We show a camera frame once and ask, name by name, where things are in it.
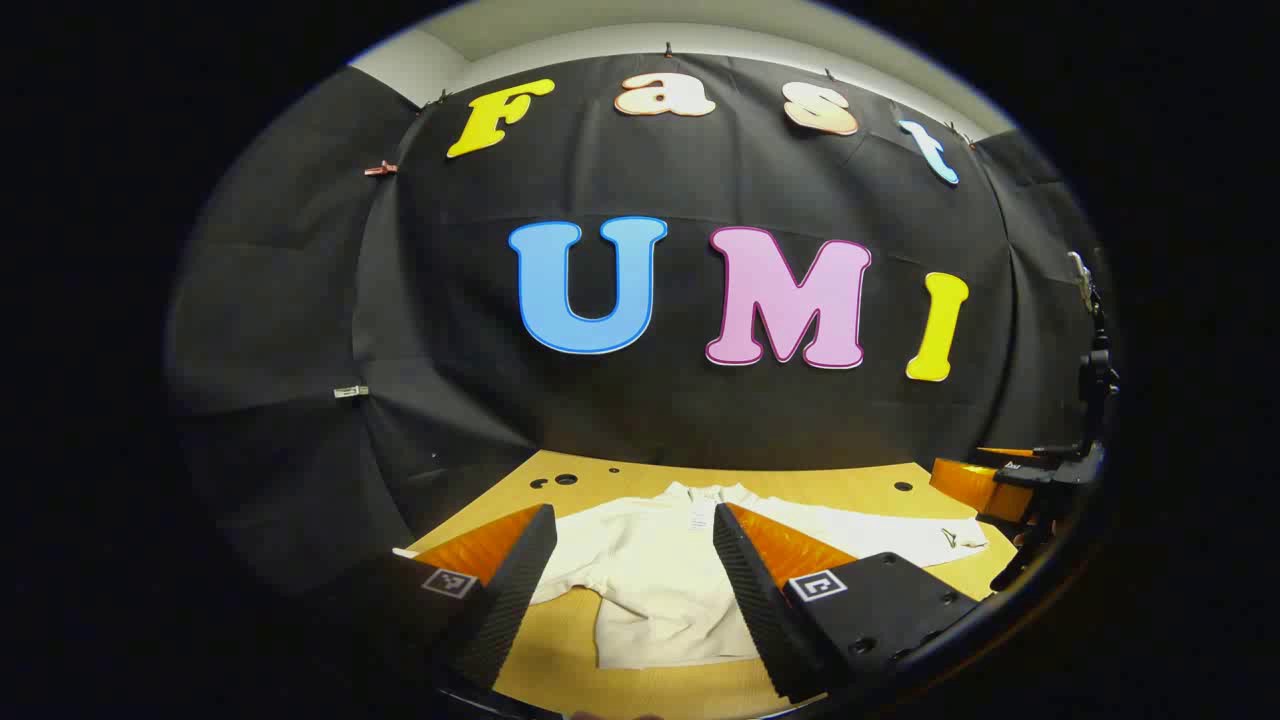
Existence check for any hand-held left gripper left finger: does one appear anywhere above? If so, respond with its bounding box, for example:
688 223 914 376
322 503 559 693

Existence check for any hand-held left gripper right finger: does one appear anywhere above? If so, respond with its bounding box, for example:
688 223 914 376
712 502 986 705

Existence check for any black backdrop cloth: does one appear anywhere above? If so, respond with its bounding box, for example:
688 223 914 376
165 50 1113 601

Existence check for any white sweater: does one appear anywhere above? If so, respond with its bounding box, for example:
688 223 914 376
392 481 991 669

